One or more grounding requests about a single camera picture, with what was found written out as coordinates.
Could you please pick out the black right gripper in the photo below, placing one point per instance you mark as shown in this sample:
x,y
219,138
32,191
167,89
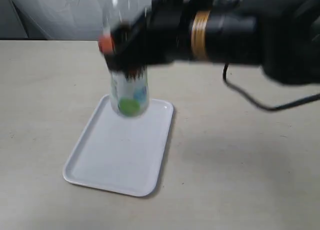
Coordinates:
x,y
159,34

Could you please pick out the clear lime drink bottle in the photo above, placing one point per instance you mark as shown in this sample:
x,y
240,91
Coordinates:
x,y
127,98

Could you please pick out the grey-white backdrop curtain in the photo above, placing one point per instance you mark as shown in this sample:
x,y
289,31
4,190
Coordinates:
x,y
72,19

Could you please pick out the white rectangular plastic tray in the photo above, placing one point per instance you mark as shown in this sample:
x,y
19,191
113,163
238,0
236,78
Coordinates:
x,y
121,154

